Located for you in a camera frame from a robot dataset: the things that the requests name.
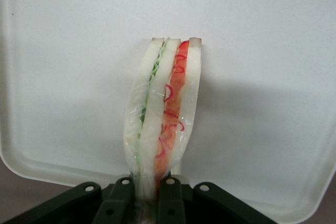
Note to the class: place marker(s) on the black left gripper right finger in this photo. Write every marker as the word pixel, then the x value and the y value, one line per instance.
pixel 173 203

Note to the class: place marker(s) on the white plastic tray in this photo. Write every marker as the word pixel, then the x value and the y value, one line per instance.
pixel 262 77

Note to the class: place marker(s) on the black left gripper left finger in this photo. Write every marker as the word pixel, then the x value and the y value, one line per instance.
pixel 115 203

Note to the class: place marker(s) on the plastic-wrapped triangle sandwich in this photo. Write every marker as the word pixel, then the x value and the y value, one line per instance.
pixel 157 108

